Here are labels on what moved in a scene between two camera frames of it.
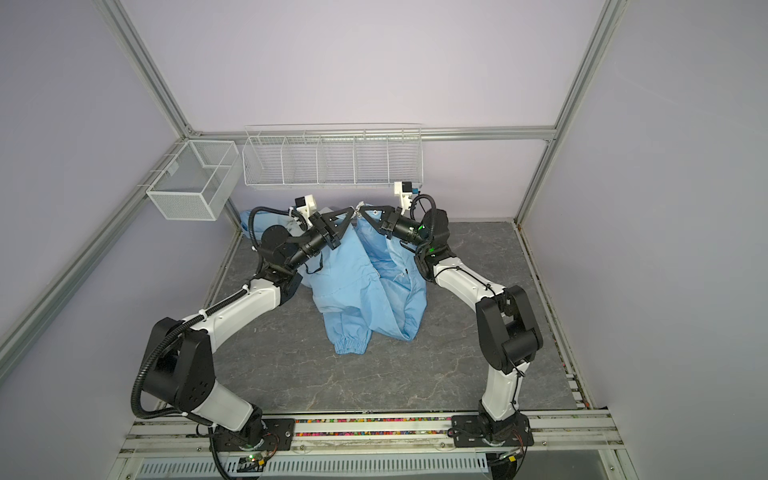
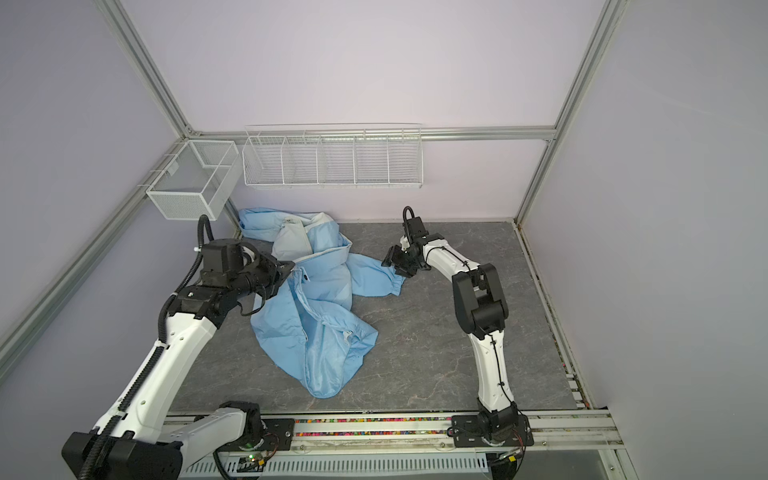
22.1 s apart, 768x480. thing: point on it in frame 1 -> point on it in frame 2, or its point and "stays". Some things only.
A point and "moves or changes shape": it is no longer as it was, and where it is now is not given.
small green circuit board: x=253 y=463 stays
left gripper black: x=332 y=241 -> x=278 y=271
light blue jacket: x=365 y=283 moves or changes shape
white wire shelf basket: x=333 y=155 stays
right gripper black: x=388 y=228 -> x=393 y=258
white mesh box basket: x=198 y=182 stays
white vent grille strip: x=317 y=468 stays
